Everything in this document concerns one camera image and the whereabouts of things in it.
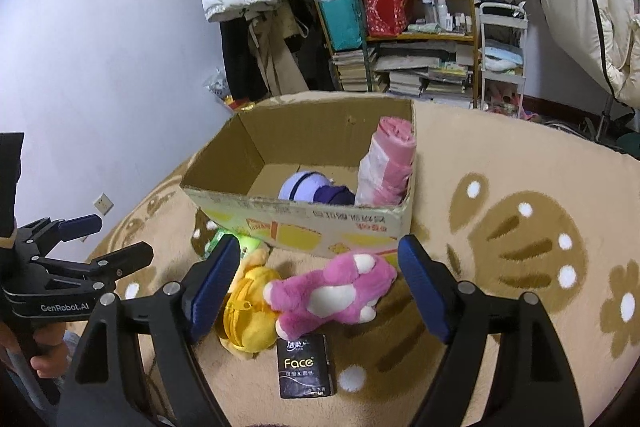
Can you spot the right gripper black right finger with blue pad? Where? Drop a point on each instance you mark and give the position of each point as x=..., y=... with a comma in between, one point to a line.
x=533, y=384

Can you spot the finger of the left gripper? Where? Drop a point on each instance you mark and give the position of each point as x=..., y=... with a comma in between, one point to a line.
x=68, y=230
x=113, y=266

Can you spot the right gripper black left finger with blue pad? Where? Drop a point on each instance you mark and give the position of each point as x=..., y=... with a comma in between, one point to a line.
x=106, y=384

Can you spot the yellow plush toy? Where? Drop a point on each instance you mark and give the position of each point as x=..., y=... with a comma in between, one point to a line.
x=246, y=325

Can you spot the black Face tissue pack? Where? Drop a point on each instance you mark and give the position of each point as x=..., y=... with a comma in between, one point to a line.
x=304, y=368

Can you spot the purple plush toy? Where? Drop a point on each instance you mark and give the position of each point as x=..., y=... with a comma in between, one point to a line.
x=315, y=188

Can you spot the pink plush toy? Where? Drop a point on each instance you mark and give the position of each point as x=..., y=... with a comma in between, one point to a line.
x=345, y=291

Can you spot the pink plastic bag roll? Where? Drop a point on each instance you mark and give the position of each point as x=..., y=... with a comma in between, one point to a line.
x=385, y=170

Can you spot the person's left hand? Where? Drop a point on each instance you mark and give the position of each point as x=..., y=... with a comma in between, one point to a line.
x=52, y=361

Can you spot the brown cardboard box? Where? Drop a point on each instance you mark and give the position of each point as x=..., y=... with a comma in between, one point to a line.
x=236, y=178

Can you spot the beige trench coat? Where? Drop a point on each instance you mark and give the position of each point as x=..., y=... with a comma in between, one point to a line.
x=267, y=32

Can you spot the stack of books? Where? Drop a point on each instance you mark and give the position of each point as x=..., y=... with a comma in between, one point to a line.
x=436, y=70

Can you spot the teal bag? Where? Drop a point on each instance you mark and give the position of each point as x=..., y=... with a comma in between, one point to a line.
x=342, y=23

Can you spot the white rolling cart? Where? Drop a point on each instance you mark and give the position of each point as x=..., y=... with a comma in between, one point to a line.
x=503, y=59

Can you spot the red gift bag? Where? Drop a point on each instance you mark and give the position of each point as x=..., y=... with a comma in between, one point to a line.
x=386, y=18

